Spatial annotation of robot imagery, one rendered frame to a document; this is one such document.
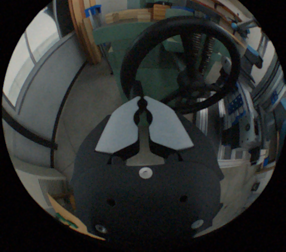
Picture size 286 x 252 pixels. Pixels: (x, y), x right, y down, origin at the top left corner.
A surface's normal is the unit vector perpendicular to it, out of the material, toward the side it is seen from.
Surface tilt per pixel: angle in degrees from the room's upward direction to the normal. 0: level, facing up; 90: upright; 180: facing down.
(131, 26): 90
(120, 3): 90
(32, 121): 90
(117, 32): 90
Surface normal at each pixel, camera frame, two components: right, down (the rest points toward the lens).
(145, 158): 0.00, -0.46
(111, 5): -0.05, 0.89
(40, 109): 1.00, 0.04
